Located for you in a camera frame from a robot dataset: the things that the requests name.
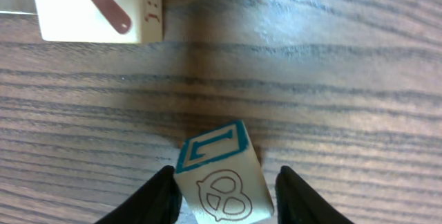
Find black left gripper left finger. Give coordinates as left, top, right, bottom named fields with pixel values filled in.
left=96, top=165, right=182, bottom=224

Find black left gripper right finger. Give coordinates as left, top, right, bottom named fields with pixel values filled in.
left=275, top=165, right=353, bottom=224

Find blue letter T pretzel block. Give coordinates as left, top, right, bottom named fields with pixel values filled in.
left=174, top=120, right=274, bottom=224

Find red spatula letter B block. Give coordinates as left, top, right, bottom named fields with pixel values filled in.
left=35, top=0, right=163, bottom=44

